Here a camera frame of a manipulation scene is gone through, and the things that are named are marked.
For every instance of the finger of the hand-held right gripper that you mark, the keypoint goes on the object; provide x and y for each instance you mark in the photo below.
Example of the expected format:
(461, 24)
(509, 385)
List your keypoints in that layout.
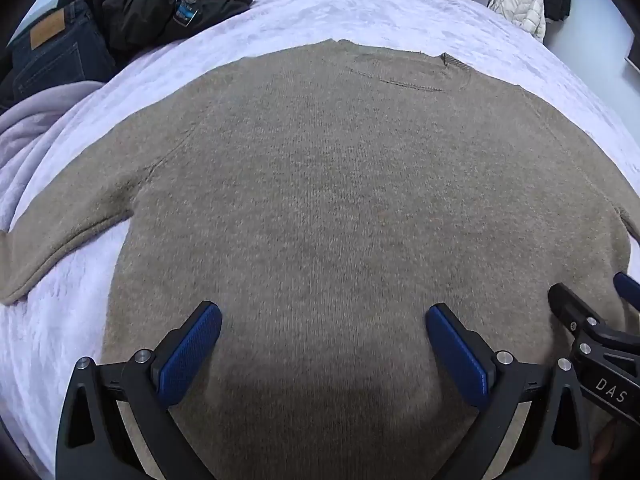
(629, 291)
(600, 360)

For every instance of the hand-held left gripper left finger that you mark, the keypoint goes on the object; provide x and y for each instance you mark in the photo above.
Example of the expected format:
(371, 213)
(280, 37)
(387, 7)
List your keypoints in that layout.
(192, 355)

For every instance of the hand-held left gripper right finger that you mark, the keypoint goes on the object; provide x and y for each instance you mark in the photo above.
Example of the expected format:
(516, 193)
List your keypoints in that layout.
(457, 355)

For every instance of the olive brown knit sweater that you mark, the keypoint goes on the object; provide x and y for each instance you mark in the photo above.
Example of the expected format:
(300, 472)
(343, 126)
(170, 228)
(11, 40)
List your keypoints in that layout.
(320, 200)

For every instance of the lavender fleece blanket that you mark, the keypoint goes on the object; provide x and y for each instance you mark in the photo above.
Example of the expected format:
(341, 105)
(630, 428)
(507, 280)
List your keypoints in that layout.
(35, 130)

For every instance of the white puffer jacket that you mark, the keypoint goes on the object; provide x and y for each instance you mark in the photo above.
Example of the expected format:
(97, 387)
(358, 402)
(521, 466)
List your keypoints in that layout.
(522, 2)

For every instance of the dark blue jeans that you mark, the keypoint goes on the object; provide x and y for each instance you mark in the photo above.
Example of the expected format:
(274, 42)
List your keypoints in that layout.
(50, 60)

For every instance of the black jacket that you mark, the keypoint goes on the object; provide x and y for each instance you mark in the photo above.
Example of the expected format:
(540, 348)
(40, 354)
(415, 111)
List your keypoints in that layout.
(145, 5)

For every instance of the white fluffy bed blanket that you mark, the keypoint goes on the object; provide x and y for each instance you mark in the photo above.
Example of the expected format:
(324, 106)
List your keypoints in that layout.
(350, 10)

